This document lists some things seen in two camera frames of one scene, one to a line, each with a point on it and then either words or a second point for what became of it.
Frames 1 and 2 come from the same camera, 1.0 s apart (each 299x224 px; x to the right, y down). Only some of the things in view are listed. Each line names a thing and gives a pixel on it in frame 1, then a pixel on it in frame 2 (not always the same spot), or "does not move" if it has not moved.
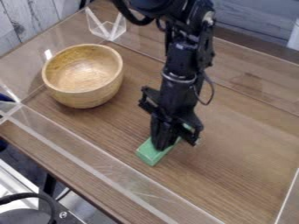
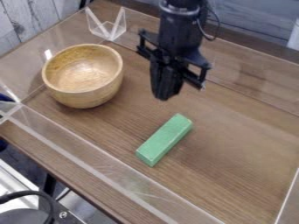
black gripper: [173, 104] to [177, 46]
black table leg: [51, 185] does not move
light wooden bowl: [82, 73] does not move
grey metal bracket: [63, 216] does not move
